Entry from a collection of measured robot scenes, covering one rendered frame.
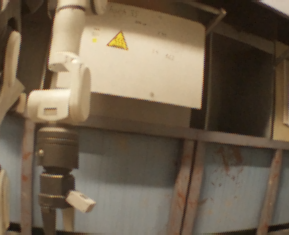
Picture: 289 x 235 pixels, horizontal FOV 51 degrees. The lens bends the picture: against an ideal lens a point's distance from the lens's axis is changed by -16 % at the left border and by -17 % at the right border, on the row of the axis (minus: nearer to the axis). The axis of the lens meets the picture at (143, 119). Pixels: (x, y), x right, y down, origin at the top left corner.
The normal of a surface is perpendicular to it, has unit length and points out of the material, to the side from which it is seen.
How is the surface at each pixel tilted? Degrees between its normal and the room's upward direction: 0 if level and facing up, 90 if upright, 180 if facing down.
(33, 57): 90
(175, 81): 90
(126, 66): 90
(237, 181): 90
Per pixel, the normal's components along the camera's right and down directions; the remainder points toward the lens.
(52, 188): -0.14, -0.17
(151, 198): 0.33, -0.02
